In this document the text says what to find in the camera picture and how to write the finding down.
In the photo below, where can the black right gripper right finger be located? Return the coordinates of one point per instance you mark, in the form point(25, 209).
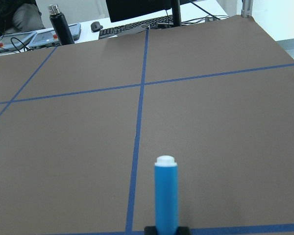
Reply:
point(182, 230)

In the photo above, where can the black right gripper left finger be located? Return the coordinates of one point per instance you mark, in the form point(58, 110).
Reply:
point(150, 230)

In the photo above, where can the blue marker pen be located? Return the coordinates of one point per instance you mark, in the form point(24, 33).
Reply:
point(166, 195)

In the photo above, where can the brown table mat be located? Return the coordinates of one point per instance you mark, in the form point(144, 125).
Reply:
point(82, 125)

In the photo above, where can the black keyboard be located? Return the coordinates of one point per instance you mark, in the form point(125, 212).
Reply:
point(137, 27)

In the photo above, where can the black computer mouse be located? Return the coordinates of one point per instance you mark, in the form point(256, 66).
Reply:
point(96, 26)

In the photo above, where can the grey teach pendant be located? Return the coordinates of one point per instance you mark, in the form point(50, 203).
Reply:
point(16, 41)
point(50, 39)

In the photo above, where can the black monitor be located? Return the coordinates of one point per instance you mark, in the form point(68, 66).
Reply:
point(120, 10)

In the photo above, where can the black water bottle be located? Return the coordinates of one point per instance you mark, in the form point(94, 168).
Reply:
point(60, 25)

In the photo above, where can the seated person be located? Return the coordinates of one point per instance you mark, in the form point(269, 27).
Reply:
point(19, 16)

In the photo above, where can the aluminium frame post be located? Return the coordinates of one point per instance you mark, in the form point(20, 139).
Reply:
point(246, 10)

